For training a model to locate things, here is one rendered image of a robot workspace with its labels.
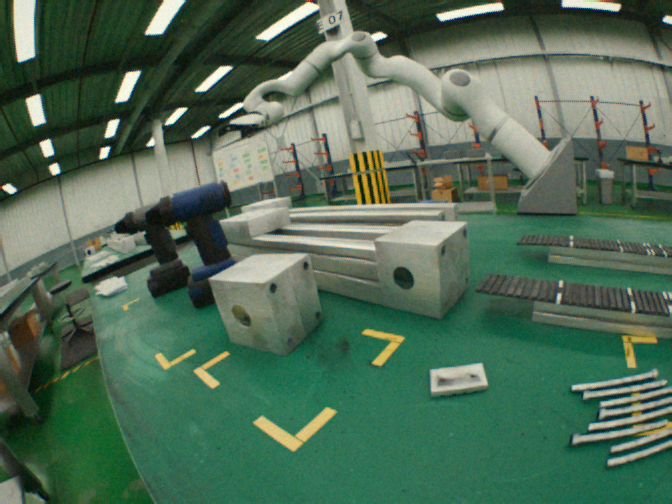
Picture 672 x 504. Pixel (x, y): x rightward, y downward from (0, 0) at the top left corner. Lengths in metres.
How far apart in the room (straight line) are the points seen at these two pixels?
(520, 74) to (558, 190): 7.44
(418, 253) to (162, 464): 0.35
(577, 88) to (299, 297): 8.21
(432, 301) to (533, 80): 8.00
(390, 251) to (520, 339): 0.19
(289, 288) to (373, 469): 0.22
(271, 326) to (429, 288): 0.19
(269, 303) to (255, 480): 0.18
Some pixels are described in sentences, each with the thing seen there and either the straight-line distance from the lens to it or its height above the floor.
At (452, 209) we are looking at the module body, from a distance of 0.60.
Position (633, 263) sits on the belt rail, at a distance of 0.55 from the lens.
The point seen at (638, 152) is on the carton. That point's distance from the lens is 5.79.
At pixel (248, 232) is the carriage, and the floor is 0.88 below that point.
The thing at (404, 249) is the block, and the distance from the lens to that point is 0.35.
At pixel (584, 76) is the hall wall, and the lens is 8.49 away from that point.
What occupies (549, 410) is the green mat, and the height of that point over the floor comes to 0.78.
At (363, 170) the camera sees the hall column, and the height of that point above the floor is 0.87.
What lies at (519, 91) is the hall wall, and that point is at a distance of 8.20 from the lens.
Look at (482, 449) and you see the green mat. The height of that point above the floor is 0.78.
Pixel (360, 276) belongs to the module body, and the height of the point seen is 0.82.
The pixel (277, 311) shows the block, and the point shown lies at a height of 0.84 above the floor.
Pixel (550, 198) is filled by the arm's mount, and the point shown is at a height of 0.82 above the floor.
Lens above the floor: 0.97
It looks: 16 degrees down
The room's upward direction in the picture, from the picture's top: 11 degrees counter-clockwise
